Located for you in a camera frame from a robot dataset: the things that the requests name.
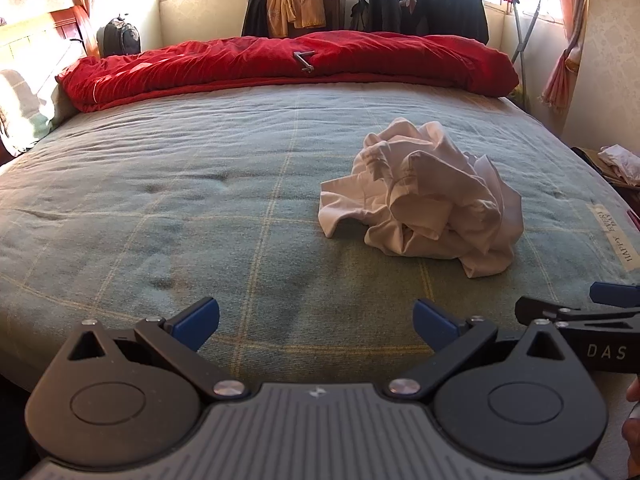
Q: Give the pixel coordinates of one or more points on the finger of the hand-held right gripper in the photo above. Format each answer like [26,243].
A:
[540,311]
[615,292]

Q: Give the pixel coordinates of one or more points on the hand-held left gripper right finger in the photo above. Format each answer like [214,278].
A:
[435,325]

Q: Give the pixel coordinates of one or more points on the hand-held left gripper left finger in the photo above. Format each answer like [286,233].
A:
[197,322]

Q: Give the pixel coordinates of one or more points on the white printed t-shirt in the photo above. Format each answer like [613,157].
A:
[430,200]

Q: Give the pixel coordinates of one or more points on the pale pink folded clothes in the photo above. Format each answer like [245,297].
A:
[620,162]

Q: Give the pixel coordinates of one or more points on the metal clothes drying rack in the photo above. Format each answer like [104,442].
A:
[525,35]

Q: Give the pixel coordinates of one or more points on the person's right hand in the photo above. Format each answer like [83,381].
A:
[634,392]

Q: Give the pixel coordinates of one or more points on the bed with green plaid blanket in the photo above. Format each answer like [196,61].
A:
[150,210]

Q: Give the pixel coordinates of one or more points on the dark side table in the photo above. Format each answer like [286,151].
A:
[590,160]

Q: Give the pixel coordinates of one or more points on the yellow bag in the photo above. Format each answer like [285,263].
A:
[520,95]

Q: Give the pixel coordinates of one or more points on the pink tied curtain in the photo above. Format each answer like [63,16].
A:
[567,60]

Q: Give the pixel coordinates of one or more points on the red quilt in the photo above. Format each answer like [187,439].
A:
[250,67]

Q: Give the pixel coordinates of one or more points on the pillow with pale towel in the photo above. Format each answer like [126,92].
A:
[22,110]

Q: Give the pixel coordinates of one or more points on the dark backpack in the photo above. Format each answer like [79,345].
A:
[119,37]

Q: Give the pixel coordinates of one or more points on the black draped garment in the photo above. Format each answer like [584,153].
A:
[255,17]

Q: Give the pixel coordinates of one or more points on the black coat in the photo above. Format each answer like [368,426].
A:
[450,10]

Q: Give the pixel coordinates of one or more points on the wooden headboard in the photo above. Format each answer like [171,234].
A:
[45,35]

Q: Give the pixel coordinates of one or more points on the orange garment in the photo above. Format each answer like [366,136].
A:
[300,10]

